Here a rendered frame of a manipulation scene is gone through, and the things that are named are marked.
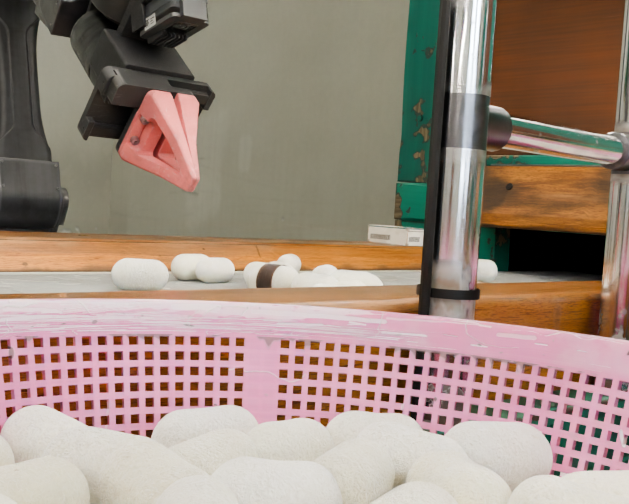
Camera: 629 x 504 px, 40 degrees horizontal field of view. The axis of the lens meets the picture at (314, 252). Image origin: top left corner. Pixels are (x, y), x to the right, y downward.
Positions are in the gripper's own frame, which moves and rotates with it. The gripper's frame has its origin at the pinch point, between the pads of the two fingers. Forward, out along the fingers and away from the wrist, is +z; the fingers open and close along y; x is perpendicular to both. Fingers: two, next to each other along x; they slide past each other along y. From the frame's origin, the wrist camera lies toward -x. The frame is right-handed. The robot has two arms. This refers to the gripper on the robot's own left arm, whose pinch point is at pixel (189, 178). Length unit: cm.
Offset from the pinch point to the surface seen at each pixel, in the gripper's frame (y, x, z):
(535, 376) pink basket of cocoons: -16.9, -22.8, 36.7
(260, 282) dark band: -2.8, -3.1, 14.2
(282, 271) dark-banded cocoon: -2.1, -4.6, 14.6
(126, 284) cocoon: -9.8, 0.5, 10.8
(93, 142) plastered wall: 102, 120, -166
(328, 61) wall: 117, 43, -108
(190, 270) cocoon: -1.6, 3.3, 6.8
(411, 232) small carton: 33.8, 6.8, -2.3
